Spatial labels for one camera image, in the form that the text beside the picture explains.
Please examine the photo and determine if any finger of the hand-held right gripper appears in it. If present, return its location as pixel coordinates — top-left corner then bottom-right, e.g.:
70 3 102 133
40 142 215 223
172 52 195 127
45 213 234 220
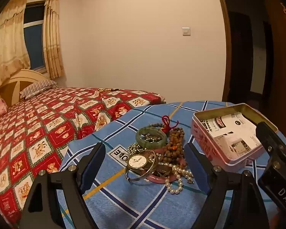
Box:
256 122 286 172

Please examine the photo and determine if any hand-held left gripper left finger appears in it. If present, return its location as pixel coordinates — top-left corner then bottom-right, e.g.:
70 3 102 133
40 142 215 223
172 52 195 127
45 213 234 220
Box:
19 142 106 229

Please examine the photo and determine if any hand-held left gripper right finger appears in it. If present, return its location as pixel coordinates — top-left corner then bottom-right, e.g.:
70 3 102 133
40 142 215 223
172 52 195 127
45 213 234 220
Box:
184 143 270 229

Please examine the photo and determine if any pink tin box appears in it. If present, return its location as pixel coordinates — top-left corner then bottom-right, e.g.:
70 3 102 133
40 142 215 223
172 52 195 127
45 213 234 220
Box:
191 103 279 173

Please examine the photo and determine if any brown wooden bead necklace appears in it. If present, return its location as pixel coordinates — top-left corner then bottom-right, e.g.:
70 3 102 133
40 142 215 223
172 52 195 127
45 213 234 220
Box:
165 127 189 170

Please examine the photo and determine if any gold wrist watch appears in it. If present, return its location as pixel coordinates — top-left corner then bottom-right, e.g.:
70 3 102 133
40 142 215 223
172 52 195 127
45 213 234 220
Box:
124 149 159 183

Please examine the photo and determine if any pink bangle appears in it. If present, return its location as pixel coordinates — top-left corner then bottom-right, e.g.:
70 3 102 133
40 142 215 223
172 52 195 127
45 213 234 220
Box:
143 148 189 185

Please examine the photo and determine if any white dial wristwatch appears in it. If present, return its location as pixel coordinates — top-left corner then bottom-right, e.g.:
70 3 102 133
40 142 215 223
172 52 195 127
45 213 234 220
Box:
126 150 172 177

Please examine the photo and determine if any grey bead bracelet red knot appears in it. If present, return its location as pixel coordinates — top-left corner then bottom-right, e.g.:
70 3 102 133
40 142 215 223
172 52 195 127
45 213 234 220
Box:
143 115 179 144

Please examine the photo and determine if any green jade bangle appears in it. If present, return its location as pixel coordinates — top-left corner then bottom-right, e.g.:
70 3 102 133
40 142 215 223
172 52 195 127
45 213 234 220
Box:
136 127 167 148

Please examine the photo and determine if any printed paper sheet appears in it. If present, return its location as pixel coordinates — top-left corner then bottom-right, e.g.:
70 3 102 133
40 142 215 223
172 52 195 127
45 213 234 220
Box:
200 112 263 160

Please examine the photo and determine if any blue plaid cloth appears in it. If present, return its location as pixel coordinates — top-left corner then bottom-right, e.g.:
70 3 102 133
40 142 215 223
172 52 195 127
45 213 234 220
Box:
57 100 286 229

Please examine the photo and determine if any dark wooden door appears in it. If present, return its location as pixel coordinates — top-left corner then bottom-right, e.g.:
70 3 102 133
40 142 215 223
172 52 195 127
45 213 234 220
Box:
264 0 286 148

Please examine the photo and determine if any red bear print blanket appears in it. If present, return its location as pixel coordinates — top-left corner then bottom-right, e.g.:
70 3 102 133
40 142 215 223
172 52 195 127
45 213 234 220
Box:
0 87 166 227

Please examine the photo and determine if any striped pillow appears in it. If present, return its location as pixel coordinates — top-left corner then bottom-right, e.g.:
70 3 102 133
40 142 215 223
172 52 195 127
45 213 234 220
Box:
19 79 58 99

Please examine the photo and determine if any cream wooden headboard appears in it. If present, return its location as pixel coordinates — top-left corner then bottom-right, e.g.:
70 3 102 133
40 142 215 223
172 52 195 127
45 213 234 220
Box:
0 69 50 106

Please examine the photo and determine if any narrow beige curtain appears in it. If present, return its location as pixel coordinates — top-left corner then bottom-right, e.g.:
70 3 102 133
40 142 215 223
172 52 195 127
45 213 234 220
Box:
43 0 65 79

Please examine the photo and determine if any window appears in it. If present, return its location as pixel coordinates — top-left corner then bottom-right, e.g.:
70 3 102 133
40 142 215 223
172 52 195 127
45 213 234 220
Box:
23 2 48 73

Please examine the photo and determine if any wide beige curtain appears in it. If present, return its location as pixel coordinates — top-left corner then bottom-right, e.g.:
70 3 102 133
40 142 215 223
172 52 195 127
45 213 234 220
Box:
0 0 31 101

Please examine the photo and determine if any wooden door frame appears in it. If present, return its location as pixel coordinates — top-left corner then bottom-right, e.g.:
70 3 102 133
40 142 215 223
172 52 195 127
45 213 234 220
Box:
213 0 232 102

